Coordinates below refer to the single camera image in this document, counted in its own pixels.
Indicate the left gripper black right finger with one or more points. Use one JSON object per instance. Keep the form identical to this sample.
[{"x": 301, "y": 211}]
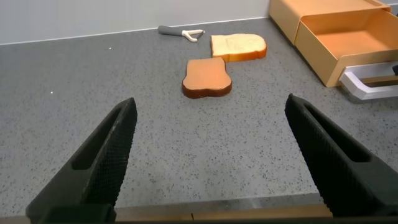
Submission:
[{"x": 335, "y": 165}]

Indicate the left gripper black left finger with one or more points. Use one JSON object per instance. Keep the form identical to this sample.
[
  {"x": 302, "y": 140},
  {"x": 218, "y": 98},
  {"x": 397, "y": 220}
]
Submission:
[{"x": 99, "y": 174}]

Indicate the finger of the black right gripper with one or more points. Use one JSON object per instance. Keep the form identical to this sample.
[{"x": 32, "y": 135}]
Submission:
[{"x": 395, "y": 69}]

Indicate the yellow drawer cabinet shell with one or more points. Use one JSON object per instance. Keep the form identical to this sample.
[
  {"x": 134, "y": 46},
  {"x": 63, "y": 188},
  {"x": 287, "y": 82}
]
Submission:
[{"x": 289, "y": 12}]

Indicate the brown toast slice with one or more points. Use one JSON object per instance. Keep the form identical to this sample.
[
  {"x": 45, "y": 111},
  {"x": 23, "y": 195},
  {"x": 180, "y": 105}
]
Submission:
[{"x": 206, "y": 76}]

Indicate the white bread slice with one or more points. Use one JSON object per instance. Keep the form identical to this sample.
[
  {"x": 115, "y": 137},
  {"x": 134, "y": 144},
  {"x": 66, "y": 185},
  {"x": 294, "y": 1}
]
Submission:
[{"x": 237, "y": 45}]

